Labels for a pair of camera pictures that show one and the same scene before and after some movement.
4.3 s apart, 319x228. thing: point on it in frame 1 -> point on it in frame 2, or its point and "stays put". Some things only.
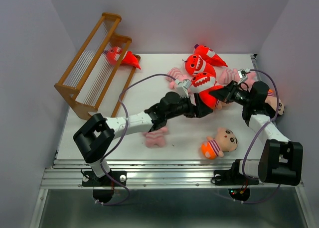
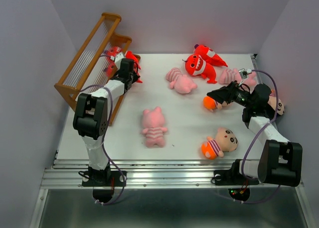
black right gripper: x=226 y=92 stays put
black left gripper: x=199 y=110 -> x=134 y=77
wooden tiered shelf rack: x=95 y=81 stays put
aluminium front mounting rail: x=152 y=174 stays put
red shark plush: x=196 y=63 stays put
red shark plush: x=203 y=83 -> x=111 y=66
